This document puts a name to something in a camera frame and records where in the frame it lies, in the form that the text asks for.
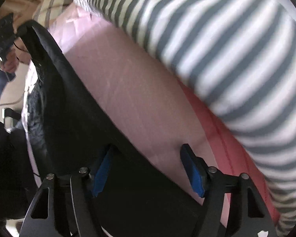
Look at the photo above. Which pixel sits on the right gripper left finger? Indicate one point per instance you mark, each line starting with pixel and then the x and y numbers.
pixel 60 209

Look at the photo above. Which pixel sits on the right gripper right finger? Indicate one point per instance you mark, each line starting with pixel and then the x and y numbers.
pixel 232 205

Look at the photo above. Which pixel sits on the black pants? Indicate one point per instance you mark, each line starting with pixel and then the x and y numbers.
pixel 67 130

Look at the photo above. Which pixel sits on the person's left hand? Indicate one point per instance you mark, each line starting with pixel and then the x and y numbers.
pixel 11 64

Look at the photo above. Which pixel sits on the plaid pillow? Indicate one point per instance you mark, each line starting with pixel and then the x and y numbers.
pixel 48 10

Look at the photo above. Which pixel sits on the pink purple bed sheet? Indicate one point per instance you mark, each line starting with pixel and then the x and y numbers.
pixel 143 101

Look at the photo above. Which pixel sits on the grey white striped quilt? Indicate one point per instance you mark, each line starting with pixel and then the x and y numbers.
pixel 239 58

